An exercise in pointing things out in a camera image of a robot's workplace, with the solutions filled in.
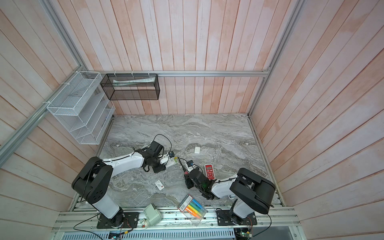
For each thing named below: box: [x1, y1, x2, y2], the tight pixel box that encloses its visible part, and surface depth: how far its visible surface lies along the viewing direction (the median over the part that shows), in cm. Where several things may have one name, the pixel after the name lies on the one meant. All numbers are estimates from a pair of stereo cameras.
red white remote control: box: [204, 163, 216, 181], surface depth 92 cm
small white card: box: [154, 179, 165, 191], surface depth 85 cm
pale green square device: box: [143, 203, 162, 227], surface depth 72 cm
